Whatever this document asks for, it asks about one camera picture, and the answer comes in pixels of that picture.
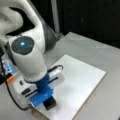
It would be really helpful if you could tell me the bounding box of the black whiteboard eraser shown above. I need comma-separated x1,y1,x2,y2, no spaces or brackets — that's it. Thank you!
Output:
43,96,57,110

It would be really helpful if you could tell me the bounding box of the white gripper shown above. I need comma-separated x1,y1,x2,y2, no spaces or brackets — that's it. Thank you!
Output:
14,68,66,103

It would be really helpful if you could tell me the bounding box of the grey metal post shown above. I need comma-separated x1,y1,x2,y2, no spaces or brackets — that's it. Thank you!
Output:
51,0,60,35

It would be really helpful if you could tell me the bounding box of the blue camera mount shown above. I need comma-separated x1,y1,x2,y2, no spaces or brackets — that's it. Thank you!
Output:
30,79,53,107

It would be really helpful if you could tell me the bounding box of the orange clamp block near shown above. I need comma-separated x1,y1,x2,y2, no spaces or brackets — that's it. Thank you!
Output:
7,76,15,83

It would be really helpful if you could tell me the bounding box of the black device with blue light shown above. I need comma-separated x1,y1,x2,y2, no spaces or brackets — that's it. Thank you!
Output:
2,60,14,77

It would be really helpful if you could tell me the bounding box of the white whiteboard panel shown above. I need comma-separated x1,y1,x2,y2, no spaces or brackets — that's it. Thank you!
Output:
37,55,107,120

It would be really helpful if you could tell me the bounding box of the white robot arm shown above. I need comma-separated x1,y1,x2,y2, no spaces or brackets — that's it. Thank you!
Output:
0,0,64,102

